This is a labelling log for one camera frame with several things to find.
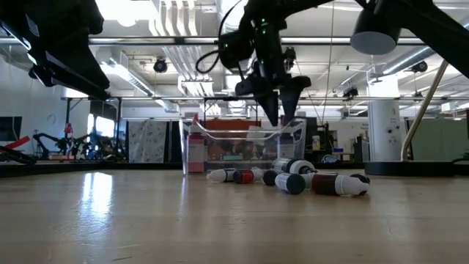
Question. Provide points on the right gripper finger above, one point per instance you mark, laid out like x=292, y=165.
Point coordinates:
x=293, y=97
x=270, y=106

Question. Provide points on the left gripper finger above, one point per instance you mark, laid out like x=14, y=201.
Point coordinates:
x=73, y=86
x=77, y=64

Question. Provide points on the large black food coloring bottle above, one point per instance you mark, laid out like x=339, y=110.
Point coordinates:
x=298, y=166

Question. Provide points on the small reddish brown dropper bottle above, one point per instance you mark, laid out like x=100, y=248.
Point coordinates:
x=243, y=176

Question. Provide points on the small teal dropper bottle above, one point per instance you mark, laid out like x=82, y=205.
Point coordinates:
x=293, y=184
x=220, y=175

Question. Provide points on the large red food coloring bottle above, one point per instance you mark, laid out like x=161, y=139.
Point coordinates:
x=196, y=154

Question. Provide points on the background black robot arm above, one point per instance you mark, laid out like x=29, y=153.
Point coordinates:
x=99, y=144
x=44, y=141

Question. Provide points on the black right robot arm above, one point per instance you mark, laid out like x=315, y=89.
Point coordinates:
x=432, y=25

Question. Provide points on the black cabinet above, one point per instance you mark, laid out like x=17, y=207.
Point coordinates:
x=310, y=128

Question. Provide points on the orange box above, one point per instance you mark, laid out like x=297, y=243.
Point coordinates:
x=231, y=124

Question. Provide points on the clear plastic bin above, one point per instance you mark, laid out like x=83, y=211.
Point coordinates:
x=242, y=146

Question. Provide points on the small blue box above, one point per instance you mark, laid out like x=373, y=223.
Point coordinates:
x=338, y=150

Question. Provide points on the small dark green dropper bottle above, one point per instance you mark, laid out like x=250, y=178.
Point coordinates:
x=270, y=178

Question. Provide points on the patterned grey panel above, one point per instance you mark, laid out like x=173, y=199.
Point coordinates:
x=146, y=141

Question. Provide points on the small maroon dropper bottle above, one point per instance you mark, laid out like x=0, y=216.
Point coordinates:
x=329, y=184

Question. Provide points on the white round column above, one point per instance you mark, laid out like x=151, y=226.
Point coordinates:
x=384, y=128

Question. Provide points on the black brass desk lamp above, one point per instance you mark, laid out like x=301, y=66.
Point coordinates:
x=375, y=33

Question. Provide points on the black hanging ceiling camera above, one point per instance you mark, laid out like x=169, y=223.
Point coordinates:
x=419, y=66
x=291, y=55
x=160, y=66
x=350, y=92

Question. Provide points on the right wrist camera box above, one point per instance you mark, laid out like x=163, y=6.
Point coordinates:
x=236, y=49

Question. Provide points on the black wall monitor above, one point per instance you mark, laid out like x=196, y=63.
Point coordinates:
x=10, y=128

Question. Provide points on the black aluminium table frame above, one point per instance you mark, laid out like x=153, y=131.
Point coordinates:
x=73, y=169

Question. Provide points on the black overhead frame beam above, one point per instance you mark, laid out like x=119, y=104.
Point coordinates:
x=165, y=40

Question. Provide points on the grey partition wall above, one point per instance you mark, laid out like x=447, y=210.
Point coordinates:
x=439, y=139

